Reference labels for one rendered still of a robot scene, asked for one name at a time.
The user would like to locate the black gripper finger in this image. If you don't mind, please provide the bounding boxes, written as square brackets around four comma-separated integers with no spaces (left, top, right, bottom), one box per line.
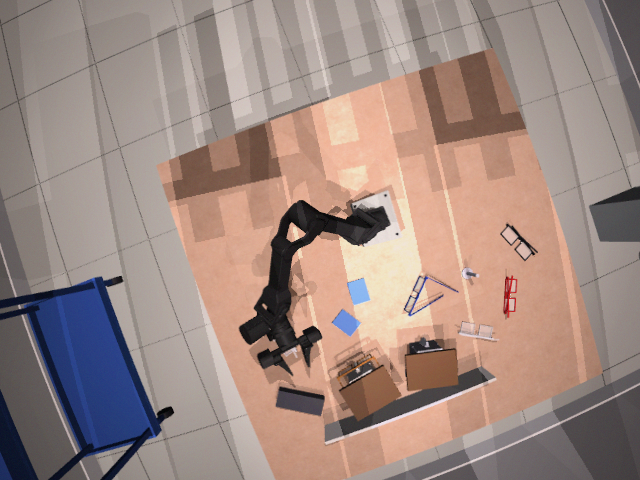
[299,343,313,368]
[274,356,294,376]

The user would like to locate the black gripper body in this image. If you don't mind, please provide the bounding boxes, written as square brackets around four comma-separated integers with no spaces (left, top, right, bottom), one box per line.
[256,321,323,370]

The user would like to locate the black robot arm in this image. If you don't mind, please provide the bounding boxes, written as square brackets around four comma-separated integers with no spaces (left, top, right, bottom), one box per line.
[239,200,391,345]

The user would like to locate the red glasses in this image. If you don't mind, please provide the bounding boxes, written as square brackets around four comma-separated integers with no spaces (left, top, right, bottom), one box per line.
[503,275,517,318]

